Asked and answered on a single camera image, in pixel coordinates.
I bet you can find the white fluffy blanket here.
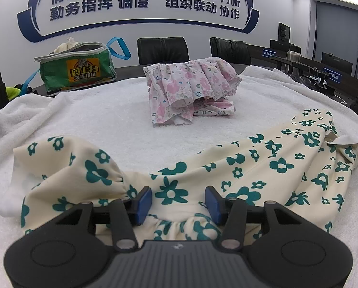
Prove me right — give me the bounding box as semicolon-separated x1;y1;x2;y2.
0;64;358;246

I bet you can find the yellow-green cloth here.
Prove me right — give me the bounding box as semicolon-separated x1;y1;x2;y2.
6;86;22;100

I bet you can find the pink floral garment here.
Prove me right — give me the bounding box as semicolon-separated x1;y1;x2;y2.
143;57;242;126

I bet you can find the steel thermos bottle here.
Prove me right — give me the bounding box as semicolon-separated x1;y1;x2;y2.
286;51;301;73

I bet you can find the black office chair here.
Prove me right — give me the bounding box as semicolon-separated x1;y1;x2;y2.
137;37;190;66
209;37;252;65

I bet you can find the black upright monitor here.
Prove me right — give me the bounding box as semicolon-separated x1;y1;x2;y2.
278;22;290;43

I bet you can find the green bag with blue straps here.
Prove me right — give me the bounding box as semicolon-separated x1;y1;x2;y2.
21;37;131;96

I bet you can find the cream green-flower garment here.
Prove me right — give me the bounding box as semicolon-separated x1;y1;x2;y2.
12;108;358;243

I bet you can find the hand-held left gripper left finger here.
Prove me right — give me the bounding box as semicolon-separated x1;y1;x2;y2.
45;186;153;250

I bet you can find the blue wall lettering sign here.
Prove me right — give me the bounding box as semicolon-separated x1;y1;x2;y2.
17;0;260;44

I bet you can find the black desk monitor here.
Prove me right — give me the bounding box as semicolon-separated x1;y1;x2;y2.
321;52;353;72

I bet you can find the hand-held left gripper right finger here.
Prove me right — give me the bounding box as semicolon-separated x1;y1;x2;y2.
205;186;313;250

